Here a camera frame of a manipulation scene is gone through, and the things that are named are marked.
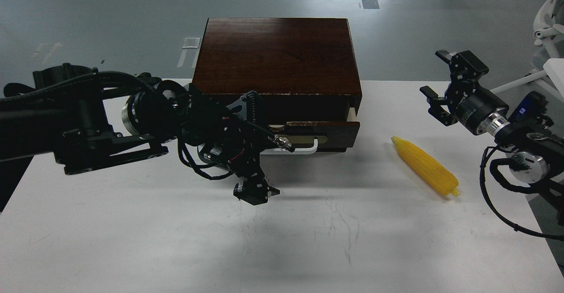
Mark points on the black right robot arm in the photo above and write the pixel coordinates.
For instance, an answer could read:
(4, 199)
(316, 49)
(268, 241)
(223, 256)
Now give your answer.
(526, 156)

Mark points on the dark wooden drawer cabinet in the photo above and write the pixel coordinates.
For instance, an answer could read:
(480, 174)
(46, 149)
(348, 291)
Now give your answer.
(303, 68)

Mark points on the white office chair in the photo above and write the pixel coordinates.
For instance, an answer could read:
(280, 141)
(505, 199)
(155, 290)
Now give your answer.
(547, 61)

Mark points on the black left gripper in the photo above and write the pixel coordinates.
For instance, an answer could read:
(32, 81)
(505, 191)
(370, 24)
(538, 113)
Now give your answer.
(232, 137)

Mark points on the yellow corn cob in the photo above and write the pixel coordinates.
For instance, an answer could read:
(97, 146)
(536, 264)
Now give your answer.
(431, 171)

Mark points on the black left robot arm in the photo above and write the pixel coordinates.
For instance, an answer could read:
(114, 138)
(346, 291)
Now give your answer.
(91, 120)

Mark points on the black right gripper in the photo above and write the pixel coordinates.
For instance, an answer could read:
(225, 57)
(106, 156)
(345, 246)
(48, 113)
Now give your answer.
(468, 102)

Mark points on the wooden drawer with white handle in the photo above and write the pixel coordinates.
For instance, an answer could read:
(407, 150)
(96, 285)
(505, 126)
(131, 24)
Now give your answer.
(311, 137)

